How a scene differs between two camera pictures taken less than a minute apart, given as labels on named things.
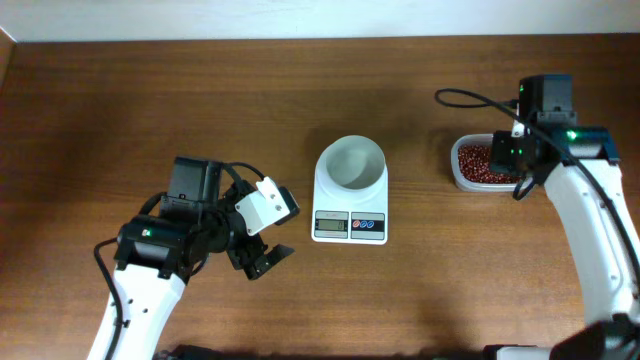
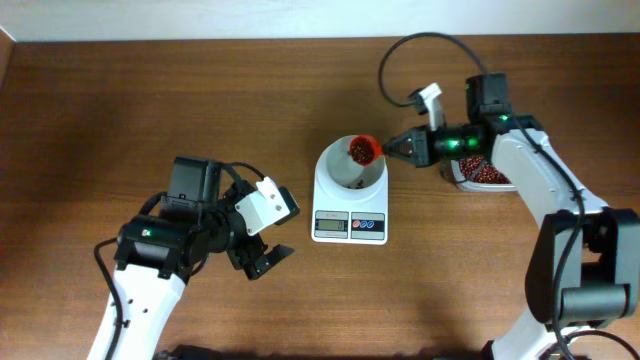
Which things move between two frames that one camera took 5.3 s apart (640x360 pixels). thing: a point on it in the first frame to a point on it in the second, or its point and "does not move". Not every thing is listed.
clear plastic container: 471,159 does not move
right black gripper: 503,153 to 420,146
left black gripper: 253,248 does not move
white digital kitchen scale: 351,222 does not move
